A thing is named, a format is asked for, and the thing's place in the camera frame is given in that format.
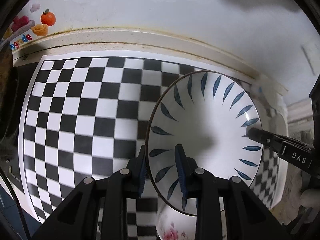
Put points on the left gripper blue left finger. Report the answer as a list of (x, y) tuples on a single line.
[(137, 174)]

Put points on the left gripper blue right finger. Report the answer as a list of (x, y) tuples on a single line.
[(187, 177)]

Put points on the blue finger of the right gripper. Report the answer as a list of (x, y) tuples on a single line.
[(275, 141)]

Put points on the blue leaf pattern plate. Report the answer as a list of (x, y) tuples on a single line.
[(209, 114)]

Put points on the white bowl blue flowers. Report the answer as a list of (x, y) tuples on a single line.
[(171, 224)]

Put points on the black white checkered mat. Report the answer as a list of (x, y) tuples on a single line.
[(86, 116)]

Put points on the colourful wall sticker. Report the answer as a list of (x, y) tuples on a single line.
[(17, 30)]

